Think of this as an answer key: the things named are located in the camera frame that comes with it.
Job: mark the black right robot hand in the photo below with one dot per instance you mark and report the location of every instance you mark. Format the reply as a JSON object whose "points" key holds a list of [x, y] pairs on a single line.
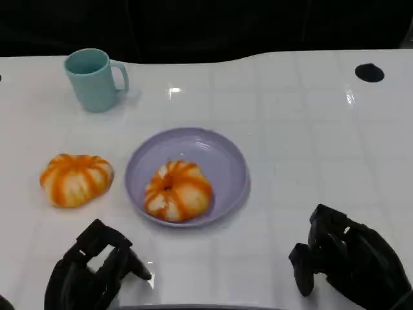
{"points": [[361, 264]]}

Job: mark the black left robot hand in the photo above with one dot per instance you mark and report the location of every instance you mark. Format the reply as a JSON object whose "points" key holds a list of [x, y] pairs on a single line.
{"points": [[80, 281]]}

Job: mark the orange and white bread roll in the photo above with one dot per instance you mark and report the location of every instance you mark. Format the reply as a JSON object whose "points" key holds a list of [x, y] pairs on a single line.
{"points": [[179, 192], [75, 181]]}

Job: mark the lilac plate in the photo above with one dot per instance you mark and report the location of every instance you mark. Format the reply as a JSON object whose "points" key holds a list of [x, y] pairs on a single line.
{"points": [[206, 151]]}

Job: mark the pale green mug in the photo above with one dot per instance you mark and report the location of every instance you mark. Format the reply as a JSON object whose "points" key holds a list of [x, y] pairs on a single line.
{"points": [[92, 84]]}

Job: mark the black backdrop curtain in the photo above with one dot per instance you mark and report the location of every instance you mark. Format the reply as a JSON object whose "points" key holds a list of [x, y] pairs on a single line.
{"points": [[193, 26]]}

